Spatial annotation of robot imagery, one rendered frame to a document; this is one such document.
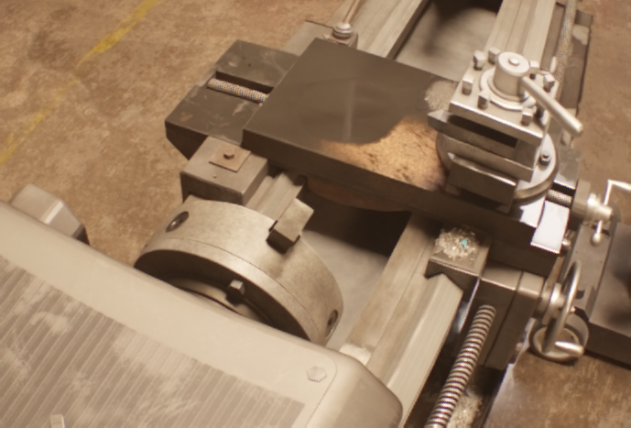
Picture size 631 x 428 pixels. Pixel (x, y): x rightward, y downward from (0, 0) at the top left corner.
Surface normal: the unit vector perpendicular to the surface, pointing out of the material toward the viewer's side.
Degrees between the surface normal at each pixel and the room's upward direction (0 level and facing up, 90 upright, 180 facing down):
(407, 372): 36
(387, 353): 0
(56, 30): 0
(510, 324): 90
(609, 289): 0
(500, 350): 90
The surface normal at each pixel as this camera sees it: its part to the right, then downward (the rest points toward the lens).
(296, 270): 0.59, -0.37
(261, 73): 0.03, -0.72
